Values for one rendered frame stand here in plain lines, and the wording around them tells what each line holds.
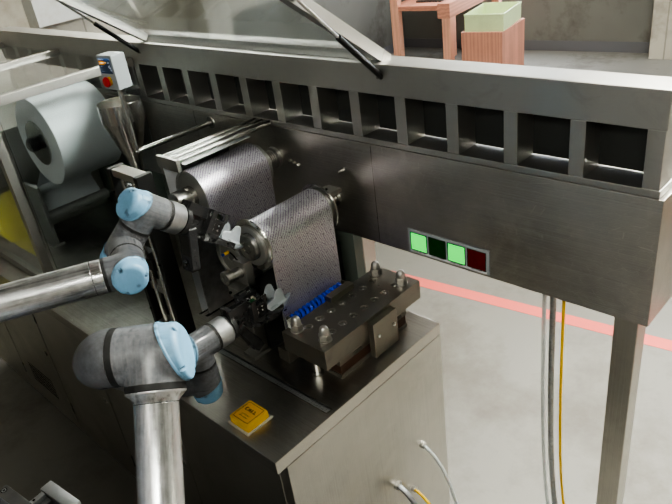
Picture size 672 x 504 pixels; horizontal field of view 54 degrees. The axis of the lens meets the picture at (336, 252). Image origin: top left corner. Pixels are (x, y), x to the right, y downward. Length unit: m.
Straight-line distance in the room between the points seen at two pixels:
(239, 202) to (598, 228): 0.98
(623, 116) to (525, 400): 1.86
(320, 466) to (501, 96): 0.99
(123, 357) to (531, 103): 0.96
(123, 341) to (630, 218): 1.03
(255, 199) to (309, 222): 0.24
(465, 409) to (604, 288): 1.54
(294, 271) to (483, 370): 1.59
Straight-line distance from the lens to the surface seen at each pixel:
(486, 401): 3.02
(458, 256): 1.71
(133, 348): 1.29
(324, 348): 1.68
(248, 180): 1.92
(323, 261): 1.86
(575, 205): 1.49
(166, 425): 1.29
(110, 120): 2.24
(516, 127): 1.49
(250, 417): 1.69
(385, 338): 1.82
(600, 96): 1.39
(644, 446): 2.92
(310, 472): 1.72
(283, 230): 1.72
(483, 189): 1.59
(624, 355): 1.84
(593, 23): 8.48
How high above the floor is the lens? 2.04
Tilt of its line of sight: 29 degrees down
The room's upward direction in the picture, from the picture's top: 8 degrees counter-clockwise
